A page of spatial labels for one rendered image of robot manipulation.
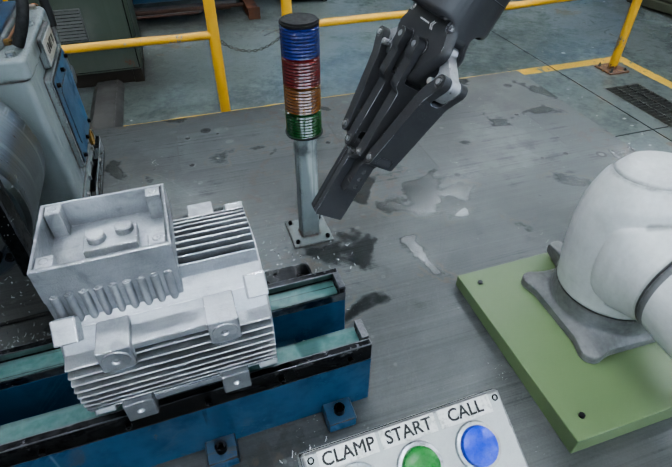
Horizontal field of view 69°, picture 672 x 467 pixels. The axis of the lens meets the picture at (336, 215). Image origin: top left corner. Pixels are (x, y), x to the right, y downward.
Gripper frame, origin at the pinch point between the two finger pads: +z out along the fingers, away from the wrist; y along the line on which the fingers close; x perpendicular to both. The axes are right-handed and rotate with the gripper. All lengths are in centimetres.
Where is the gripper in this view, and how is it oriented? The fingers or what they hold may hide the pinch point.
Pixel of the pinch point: (343, 183)
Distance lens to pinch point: 45.7
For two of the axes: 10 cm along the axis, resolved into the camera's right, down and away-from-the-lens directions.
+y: 3.1, 6.0, -7.4
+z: -4.7, 7.7, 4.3
